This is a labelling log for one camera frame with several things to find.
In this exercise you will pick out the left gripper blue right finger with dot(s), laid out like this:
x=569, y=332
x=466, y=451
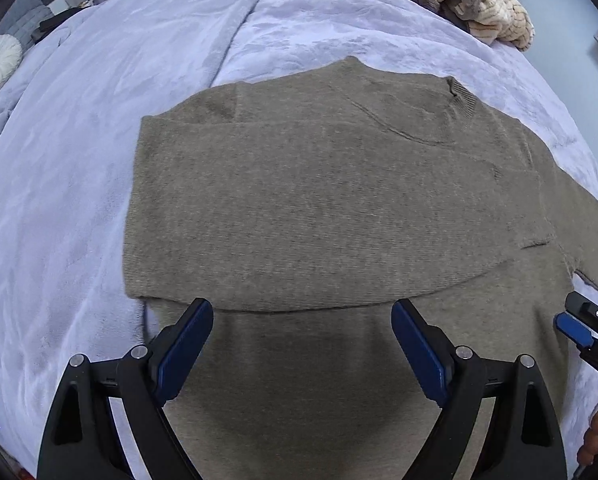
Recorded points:
x=523, y=440

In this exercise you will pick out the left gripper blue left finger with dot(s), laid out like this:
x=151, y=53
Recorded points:
x=80, y=439

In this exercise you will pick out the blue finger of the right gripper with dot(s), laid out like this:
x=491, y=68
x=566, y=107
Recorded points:
x=581, y=336
x=583, y=309

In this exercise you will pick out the olive knit sweater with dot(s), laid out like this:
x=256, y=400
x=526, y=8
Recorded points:
x=302, y=208

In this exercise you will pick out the lavender plush bed blanket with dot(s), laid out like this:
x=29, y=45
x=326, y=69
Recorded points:
x=70, y=118

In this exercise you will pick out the grey quilted headboard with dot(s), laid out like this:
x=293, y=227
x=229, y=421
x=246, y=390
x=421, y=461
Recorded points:
x=22, y=18

